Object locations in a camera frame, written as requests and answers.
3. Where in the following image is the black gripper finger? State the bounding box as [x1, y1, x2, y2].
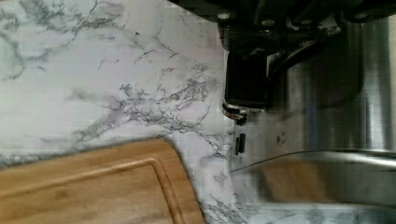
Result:
[224, 51, 267, 109]

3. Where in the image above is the stainless steel toaster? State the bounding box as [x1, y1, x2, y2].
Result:
[231, 17, 395, 208]

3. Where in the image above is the bamboo cutting board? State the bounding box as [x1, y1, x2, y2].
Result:
[0, 140, 205, 224]

